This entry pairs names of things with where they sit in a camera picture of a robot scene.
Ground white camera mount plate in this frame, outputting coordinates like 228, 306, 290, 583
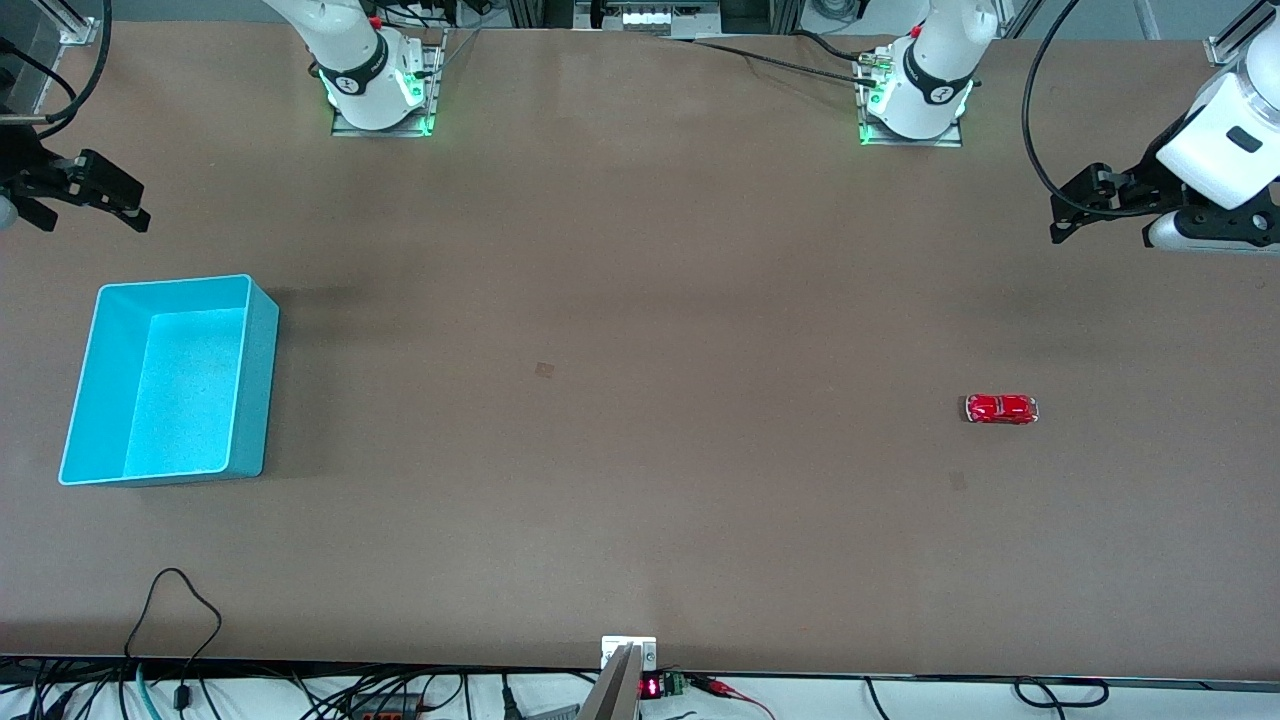
601, 636, 658, 673

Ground red beetle toy car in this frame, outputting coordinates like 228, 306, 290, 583
965, 393, 1040, 425

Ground aluminium frame profile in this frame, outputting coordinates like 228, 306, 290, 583
35, 0, 102, 47
1204, 0, 1280, 67

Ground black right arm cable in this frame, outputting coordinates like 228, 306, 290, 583
0, 0, 112, 127

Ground blue plastic box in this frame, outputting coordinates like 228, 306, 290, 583
58, 274, 280, 488

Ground black looped thin cable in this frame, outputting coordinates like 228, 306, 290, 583
124, 568, 223, 713

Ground aluminium rack structure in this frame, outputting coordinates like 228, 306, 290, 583
505, 0, 803, 37

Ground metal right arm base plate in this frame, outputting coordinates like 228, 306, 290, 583
331, 30, 447, 138

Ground black cable across table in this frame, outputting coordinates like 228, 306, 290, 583
664, 30, 883, 87

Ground black coiled cable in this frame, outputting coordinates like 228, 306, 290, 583
1014, 677, 1110, 710

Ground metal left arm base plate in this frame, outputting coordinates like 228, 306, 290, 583
857, 45, 965, 149

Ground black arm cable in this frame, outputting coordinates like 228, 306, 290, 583
1022, 0, 1193, 217
0, 0, 112, 127

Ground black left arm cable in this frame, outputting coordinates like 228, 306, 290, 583
1022, 0, 1193, 217

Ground dark power strip orange switches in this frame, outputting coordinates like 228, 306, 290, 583
343, 692, 428, 718

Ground red clip lead wires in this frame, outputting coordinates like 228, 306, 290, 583
690, 675, 777, 720

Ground grey camera mount beam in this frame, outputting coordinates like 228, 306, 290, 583
577, 643, 643, 720

